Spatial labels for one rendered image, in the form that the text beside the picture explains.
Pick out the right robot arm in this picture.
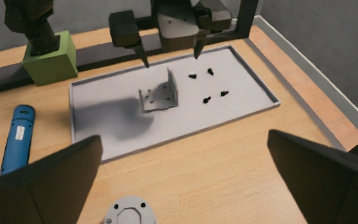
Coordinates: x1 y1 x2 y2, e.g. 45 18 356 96
3 0 212 57

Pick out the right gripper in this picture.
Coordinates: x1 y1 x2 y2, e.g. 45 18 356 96
108 0 232 69

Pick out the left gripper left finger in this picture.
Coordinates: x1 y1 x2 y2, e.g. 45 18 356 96
0 135 104 224

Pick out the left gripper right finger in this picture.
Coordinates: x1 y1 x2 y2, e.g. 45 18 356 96
266 129 358 224

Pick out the grey metal bracket with holes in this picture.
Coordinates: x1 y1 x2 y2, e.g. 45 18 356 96
140 66 178 112

